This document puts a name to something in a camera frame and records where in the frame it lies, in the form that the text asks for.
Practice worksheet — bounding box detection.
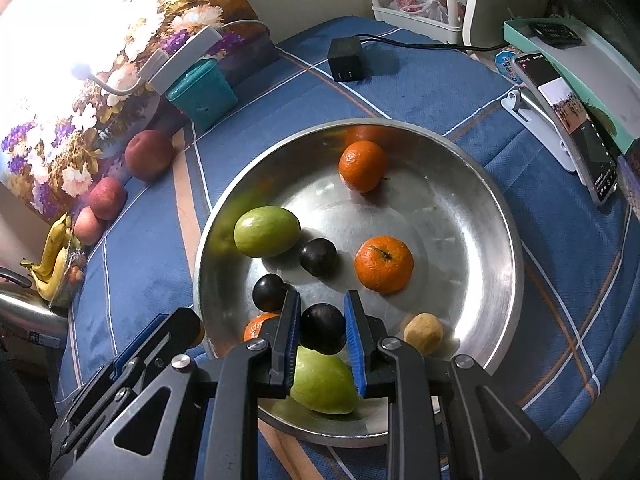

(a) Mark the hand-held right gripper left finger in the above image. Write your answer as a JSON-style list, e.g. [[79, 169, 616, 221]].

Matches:
[[75, 289, 302, 480]]

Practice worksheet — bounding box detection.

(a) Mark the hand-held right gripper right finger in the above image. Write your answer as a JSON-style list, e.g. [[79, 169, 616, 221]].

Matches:
[[344, 289, 581, 480]]

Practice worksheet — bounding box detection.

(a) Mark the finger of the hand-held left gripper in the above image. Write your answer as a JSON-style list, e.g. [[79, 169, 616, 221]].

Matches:
[[50, 306, 203, 467]]

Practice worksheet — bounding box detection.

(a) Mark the dark purple plum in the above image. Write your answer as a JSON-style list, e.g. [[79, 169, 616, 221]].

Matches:
[[252, 274, 288, 312], [299, 238, 338, 277], [298, 303, 347, 356]]

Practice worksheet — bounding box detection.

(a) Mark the small mandarin orange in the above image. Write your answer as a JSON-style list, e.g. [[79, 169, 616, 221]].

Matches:
[[243, 312, 281, 343]]

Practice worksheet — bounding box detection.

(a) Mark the green apple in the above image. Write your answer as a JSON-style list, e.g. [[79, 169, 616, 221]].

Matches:
[[234, 206, 301, 259], [290, 347, 360, 415]]

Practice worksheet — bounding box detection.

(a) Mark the small brown kiwi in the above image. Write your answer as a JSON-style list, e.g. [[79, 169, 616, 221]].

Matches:
[[404, 312, 444, 356]]

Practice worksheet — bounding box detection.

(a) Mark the stainless steel bowl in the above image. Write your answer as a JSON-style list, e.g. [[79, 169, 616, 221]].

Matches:
[[192, 119, 525, 448]]

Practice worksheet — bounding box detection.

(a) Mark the yellow banana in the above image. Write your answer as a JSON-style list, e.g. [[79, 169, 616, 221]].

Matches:
[[30, 245, 68, 301], [20, 212, 72, 283]]

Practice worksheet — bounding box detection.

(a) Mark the stainless steel thermos jug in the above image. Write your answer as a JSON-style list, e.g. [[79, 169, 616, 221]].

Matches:
[[0, 267, 70, 351]]

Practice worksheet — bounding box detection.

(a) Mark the pink apple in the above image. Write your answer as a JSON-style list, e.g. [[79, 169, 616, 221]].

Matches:
[[73, 206, 106, 246]]

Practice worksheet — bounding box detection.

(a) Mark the dark red apple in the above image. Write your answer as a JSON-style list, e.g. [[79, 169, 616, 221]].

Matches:
[[124, 130, 175, 182]]

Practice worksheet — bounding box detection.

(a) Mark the blue plaid tablecloth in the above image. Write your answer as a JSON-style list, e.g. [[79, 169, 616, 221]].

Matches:
[[52, 15, 636, 480]]

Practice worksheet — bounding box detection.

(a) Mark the teal box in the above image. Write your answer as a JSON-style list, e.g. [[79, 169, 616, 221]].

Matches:
[[166, 59, 239, 132]]

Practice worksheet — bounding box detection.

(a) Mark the black power adapter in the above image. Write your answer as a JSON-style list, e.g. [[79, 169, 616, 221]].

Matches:
[[327, 37, 365, 83]]

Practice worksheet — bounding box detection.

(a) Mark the white phone stand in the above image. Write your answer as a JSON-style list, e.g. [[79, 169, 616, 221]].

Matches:
[[501, 87, 601, 191]]

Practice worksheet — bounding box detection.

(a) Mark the smartphone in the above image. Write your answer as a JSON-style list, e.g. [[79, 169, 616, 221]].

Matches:
[[514, 51, 620, 204]]

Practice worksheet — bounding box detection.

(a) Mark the round blue sticker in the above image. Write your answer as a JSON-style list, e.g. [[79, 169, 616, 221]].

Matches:
[[492, 45, 526, 86]]

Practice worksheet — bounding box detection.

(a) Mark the floral painting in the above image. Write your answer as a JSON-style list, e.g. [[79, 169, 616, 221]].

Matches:
[[0, 0, 276, 226]]

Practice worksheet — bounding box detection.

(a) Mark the pink plastic bag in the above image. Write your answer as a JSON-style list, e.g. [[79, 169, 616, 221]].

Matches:
[[389, 0, 466, 26]]

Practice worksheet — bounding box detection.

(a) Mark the white rack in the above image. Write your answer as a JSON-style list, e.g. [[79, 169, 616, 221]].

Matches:
[[359, 0, 551, 46]]

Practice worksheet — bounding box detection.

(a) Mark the mint green box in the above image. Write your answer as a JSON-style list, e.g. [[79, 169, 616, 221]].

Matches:
[[502, 16, 640, 156]]

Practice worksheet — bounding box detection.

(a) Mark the black remote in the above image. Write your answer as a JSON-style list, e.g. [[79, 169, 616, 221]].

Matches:
[[529, 21, 583, 46]]

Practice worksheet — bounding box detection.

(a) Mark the black power cable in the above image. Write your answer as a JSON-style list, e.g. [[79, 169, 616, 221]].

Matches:
[[357, 34, 506, 56]]

